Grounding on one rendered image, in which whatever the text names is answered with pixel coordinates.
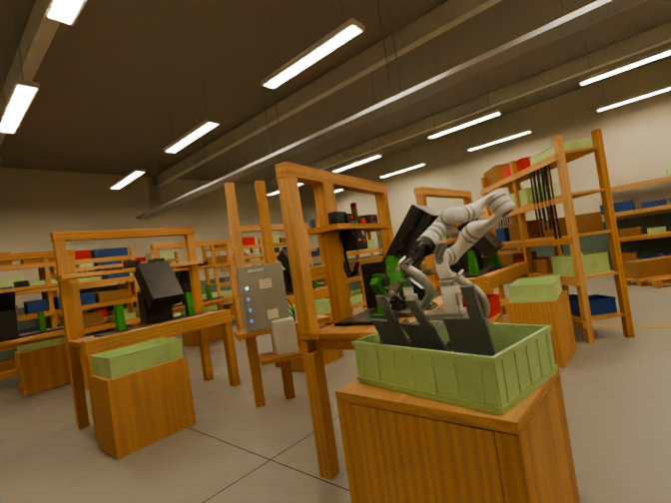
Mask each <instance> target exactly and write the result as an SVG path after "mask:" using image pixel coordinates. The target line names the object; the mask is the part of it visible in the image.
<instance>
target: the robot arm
mask: <svg viewBox="0 0 671 503"><path fill-rule="evenodd" d="M484 206H488V207H489V208H490V210H491V211H492V212H493V217H492V218H490V219H488V220H483V221H475V222H471V223H469V224H467V225H466V226H465V227H464V228H463V229H462V230H461V232H460V233H459V235H458V239H457V242H456V243H455V244H454V245H453V246H452V247H450V248H449V249H447V245H448V243H447V242H446V241H441V240H442V239H443V238H444V236H445V234H446V233H447V232H448V231H449V230H450V229H451V228H452V227H453V226H454V225H455V224H456V223H459V224H464V223H467V222H470V221H473V220H475V219H476V218H478V216H479V215H480V213H481V211H482V209H483V208H484ZM514 208H515V204H514V202H513V201H512V200H511V199H510V197H509V196H508V195H507V194H506V193H505V192H504V191H497V192H494V193H492V194H490V195H488V196H486V197H484V198H482V199H480V200H478V201H476V202H474V203H472V204H469V205H466V206H462V207H451V208H447V209H445V210H444V211H443V212H442V213H441V214H440V215H439V216H438V217H437V219H436V220H435V221H434V222H433V224H432V225H431V226H430V227H429V228H428V229H427V230H426V231H425V232H424V233H423V234H422V235H421V236H420V237H419V238H418V239H417V240H416V241H415V243H414V248H413V250H412V251H411V253H410V256H409V258H408V259H407V260H406V262H405V263H404V264H403V265H404V266H406V267H410V266H411V265H412V266H413V267H416V266H418V262H419V261H420V260H421V259H422V258H423V257H424V256H428V255H430V254H431V253H432V252H434V263H435V267H436V272H437V275H438V277H439V282H440V289H441V295H442V302H443V309H444V312H445V313H454V312H462V311H463V304H462V297H461V292H459V286H458V283H457V282H456V283H455V284H454V285H450V284H451V282H452V281H453V279H454V278H455V276H456V275H457V273H456V272H453V271H451V270H450V268H449V266H450V265H453V264H455V263H456V262H457V261H458V260H459V259H460V258H461V257H462V255H463V254H464V253H465V252H466V251H467V250H469V249H470V248H471V247H472V246H473V245H474V244H475V243H477V242H478V241H479V240H480V239H481V238H482V237H483V236H484V235H485V234H486V233H487V232H488V231H489V230H490V229H491V228H492V227H494V226H495V225H496V224H497V223H499V222H500V221H501V220H502V219H504V218H505V217H506V216H508V215H509V214H510V213H511V212H512V211H513V210H514Z"/></svg>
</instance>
